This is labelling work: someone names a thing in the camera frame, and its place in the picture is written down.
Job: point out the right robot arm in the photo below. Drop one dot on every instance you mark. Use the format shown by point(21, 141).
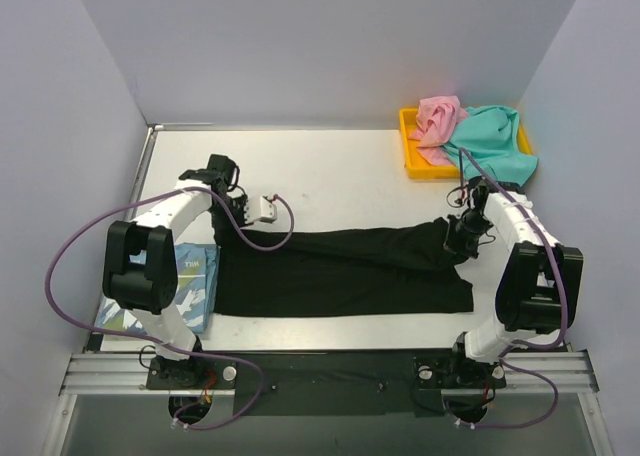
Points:
point(536, 298)

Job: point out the yellow plastic bin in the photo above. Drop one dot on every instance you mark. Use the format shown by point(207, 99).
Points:
point(418, 168)

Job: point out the black t shirt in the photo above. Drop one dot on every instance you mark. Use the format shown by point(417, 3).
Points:
point(352, 272)

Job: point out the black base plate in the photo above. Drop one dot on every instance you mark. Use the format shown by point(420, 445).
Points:
point(332, 383)

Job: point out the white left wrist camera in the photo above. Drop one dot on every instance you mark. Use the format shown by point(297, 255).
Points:
point(260, 209)

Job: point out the folded light blue t shirt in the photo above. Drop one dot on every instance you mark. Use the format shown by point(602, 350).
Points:
point(197, 270)

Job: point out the teal t shirt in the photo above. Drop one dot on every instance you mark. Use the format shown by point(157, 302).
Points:
point(490, 135)

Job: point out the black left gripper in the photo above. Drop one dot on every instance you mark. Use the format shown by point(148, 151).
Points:
point(228, 216)

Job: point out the pink t shirt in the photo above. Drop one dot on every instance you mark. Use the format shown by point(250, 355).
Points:
point(436, 120)

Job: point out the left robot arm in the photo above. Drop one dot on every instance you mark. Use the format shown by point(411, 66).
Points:
point(140, 270)

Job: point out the aluminium front rail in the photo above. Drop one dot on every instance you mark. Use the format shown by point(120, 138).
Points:
point(121, 373)

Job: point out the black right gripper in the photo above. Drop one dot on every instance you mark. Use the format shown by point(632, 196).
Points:
point(458, 240)

